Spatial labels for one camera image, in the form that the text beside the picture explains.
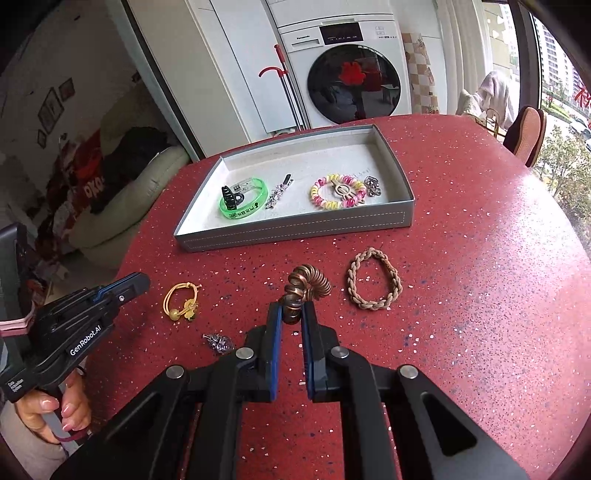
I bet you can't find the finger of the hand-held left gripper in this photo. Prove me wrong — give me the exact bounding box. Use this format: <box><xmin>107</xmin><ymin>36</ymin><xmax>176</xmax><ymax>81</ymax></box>
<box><xmin>95</xmin><ymin>272</ymin><xmax>145</xmax><ymax>295</ymax></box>
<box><xmin>98</xmin><ymin>275</ymin><xmax>151</xmax><ymax>315</ymax></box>

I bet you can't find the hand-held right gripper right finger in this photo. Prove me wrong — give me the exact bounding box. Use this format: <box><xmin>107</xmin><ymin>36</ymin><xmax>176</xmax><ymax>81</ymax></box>
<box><xmin>300</xmin><ymin>302</ymin><xmax>532</xmax><ymax>480</ymax></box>

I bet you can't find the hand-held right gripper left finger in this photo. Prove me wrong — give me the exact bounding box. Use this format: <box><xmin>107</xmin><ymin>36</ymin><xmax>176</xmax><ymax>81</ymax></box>
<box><xmin>51</xmin><ymin>302</ymin><xmax>283</xmax><ymax>480</ymax></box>

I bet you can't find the yellow beaded hair tie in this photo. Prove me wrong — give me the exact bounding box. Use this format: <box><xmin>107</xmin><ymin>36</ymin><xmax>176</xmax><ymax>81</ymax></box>
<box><xmin>163</xmin><ymin>282</ymin><xmax>202</xmax><ymax>321</ymax></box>

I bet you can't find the brown spiral hair tie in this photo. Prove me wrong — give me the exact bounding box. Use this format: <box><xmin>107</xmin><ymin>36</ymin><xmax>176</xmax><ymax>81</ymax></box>
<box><xmin>283</xmin><ymin>264</ymin><xmax>332</xmax><ymax>326</ymax></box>

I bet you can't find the green glitter bangle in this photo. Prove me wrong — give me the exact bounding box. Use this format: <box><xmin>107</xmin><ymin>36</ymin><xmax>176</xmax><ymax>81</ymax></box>
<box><xmin>218</xmin><ymin>176</ymin><xmax>270</xmax><ymax>222</ymax></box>

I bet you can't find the pink yellow spiral hair tie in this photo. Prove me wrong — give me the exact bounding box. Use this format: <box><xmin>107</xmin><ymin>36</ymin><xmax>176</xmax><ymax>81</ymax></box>
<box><xmin>308</xmin><ymin>173</ymin><xmax>368</xmax><ymax>210</ymax></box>

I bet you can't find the silver star hair clip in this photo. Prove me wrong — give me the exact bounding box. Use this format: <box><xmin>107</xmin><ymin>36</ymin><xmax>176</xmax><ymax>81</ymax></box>
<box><xmin>265</xmin><ymin>174</ymin><xmax>293</xmax><ymax>210</ymax></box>

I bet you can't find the gold metal hairpin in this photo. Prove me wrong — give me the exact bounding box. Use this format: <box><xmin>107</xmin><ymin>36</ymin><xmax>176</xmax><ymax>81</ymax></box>
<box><xmin>329</xmin><ymin>181</ymin><xmax>368</xmax><ymax>206</ymax></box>

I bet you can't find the grey jewelry tray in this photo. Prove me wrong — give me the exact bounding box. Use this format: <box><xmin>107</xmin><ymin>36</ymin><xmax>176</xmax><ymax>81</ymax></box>
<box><xmin>174</xmin><ymin>124</ymin><xmax>415</xmax><ymax>253</ymax></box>

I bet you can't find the person's left forearm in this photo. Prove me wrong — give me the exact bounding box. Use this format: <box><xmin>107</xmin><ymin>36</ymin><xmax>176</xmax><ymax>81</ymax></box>
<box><xmin>0</xmin><ymin>404</ymin><xmax>68</xmax><ymax>480</ymax></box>

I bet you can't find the person's left hand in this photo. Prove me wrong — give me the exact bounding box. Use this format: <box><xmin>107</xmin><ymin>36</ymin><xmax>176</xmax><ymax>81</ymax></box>
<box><xmin>15</xmin><ymin>370</ymin><xmax>93</xmax><ymax>445</ymax></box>

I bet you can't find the silver rhinestone brooch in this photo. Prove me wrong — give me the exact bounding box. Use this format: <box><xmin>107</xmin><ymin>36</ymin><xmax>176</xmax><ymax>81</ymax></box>
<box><xmin>202</xmin><ymin>333</ymin><xmax>234</xmax><ymax>355</ymax></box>

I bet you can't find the pale green sofa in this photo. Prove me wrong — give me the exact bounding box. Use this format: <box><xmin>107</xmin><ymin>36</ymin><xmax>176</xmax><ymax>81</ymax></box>
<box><xmin>69</xmin><ymin>145</ymin><xmax>191</xmax><ymax>271</ymax></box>

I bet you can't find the red printed blanket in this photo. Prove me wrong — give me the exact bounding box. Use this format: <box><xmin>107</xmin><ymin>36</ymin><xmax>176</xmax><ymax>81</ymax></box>
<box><xmin>34</xmin><ymin>129</ymin><xmax>109</xmax><ymax>259</ymax></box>

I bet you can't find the black clothing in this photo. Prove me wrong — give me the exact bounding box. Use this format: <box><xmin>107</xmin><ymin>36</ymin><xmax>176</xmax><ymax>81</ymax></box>
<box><xmin>90</xmin><ymin>127</ymin><xmax>171</xmax><ymax>213</ymax></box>

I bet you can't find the white tall cabinet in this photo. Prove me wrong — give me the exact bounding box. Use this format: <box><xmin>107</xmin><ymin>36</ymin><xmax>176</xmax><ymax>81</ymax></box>
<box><xmin>210</xmin><ymin>0</ymin><xmax>301</xmax><ymax>139</ymax></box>

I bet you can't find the white washing machine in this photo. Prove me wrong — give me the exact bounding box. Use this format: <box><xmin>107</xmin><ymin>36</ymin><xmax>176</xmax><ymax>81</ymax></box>
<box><xmin>268</xmin><ymin>0</ymin><xmax>413</xmax><ymax>127</ymax></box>

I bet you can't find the checkered cloth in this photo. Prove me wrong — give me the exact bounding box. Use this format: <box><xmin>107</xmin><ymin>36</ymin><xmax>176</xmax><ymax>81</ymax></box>
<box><xmin>401</xmin><ymin>31</ymin><xmax>439</xmax><ymax>115</ymax></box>

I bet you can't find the beige garment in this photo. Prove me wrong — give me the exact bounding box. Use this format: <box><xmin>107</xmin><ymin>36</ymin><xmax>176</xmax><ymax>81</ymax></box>
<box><xmin>457</xmin><ymin>71</ymin><xmax>520</xmax><ymax>130</ymax></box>

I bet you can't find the white curtain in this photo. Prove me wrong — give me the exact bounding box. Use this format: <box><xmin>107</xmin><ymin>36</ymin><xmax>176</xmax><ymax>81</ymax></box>
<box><xmin>434</xmin><ymin>0</ymin><xmax>495</xmax><ymax>116</ymax></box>

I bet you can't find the pink strap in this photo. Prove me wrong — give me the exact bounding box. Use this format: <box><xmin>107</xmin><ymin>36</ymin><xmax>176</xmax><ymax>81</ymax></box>
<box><xmin>0</xmin><ymin>313</ymin><xmax>37</xmax><ymax>340</ymax></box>

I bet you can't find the brown braided bracelet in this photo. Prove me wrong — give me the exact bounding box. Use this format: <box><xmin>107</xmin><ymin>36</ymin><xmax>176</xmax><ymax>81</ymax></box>
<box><xmin>347</xmin><ymin>248</ymin><xmax>403</xmax><ymax>310</ymax></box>

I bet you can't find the large picture frame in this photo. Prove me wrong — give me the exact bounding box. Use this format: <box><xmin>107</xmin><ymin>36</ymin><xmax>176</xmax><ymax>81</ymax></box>
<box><xmin>38</xmin><ymin>88</ymin><xmax>64</xmax><ymax>132</ymax></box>

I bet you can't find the red handled mop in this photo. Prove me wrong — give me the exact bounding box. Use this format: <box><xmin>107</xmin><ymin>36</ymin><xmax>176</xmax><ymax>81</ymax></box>
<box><xmin>259</xmin><ymin>45</ymin><xmax>305</xmax><ymax>132</ymax></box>

